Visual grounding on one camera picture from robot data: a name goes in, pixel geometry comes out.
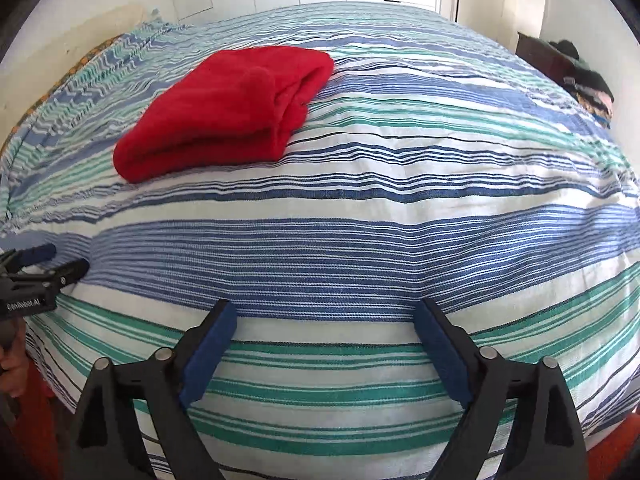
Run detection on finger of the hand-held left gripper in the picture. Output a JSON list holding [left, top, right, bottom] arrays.
[[0, 243, 57, 277], [7, 258, 91, 291]]

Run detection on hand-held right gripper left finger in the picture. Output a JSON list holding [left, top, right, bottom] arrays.
[[62, 299, 238, 480]]

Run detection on pile of clothes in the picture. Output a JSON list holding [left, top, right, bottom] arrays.
[[547, 39, 616, 128]]

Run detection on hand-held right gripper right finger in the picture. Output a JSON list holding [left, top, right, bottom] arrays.
[[414, 298, 586, 480]]

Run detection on striped bed blanket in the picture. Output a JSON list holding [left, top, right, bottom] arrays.
[[0, 1, 640, 480]]

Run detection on red sweater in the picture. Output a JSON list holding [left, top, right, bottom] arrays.
[[113, 46, 335, 183]]

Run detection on dark wooden cabinet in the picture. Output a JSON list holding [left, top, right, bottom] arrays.
[[516, 31, 576, 81]]

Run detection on person's left hand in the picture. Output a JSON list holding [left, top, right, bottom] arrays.
[[0, 332, 32, 397]]

